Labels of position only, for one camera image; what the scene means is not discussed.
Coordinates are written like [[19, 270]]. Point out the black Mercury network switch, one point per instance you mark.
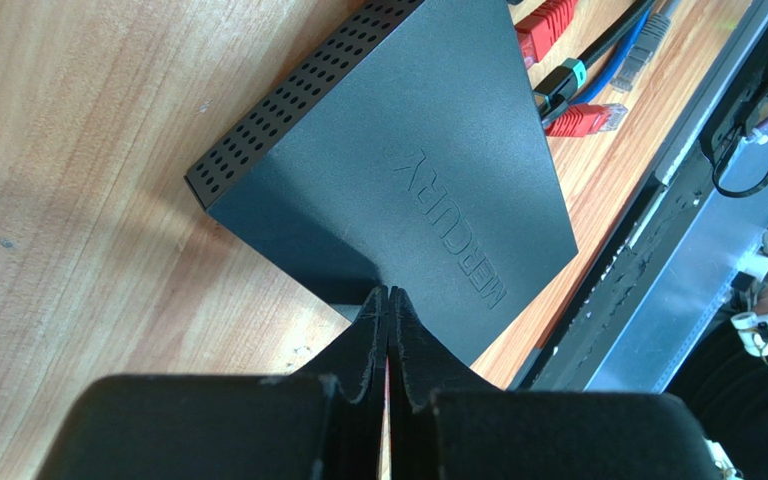
[[405, 150]]

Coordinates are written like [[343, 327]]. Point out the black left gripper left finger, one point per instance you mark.
[[323, 421]]

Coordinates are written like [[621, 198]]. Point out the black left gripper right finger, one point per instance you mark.
[[447, 422]]

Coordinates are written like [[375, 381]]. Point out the aluminium front rail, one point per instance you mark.
[[750, 164]]

